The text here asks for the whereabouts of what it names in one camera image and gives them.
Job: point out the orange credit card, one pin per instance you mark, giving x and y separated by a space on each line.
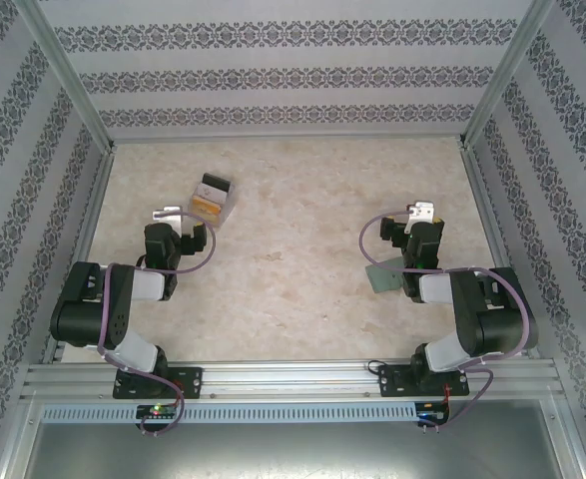
207 199
205 209

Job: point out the clear plastic card box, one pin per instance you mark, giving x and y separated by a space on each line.
227 209

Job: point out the grey green card holder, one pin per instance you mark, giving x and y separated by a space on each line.
382 279

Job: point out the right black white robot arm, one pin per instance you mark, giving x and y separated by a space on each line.
502 319

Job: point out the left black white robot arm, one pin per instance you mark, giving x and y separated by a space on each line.
88 309

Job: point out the plain black credit card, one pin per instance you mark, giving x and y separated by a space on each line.
216 180

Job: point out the grey metal panel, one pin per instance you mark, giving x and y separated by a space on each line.
292 454

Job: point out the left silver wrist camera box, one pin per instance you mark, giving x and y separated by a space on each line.
172 214

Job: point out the aluminium side rail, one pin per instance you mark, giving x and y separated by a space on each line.
79 249
477 189

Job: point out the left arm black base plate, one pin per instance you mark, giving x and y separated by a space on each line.
187 374

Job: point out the aluminium rear rail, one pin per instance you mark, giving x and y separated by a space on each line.
292 138

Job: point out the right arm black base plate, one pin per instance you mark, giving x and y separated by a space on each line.
392 384

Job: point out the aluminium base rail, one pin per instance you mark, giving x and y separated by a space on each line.
292 379

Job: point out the aluminium frame post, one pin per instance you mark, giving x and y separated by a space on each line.
70 75
504 75

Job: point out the aluminium frame leg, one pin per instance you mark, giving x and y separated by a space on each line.
567 439
19 439

